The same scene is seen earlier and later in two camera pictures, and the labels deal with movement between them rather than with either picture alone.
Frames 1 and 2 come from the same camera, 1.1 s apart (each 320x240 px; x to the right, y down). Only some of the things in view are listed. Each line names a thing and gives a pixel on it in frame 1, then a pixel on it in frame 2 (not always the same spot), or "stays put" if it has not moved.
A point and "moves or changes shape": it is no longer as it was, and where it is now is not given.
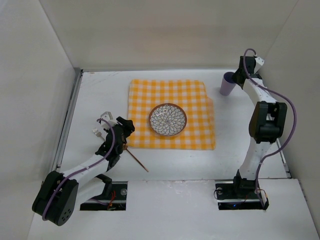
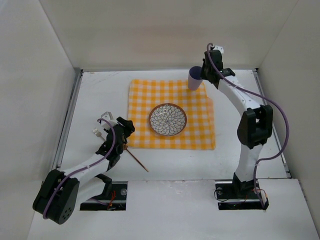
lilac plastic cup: x=227 y=84 moves or changes shape
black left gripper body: x=116 y=146 stays put
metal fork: x=97 y=133 stays put
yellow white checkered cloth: x=199 y=131 stays put
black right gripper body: x=238 y=76 -> x=205 y=72
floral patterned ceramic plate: x=167 y=119 stays put
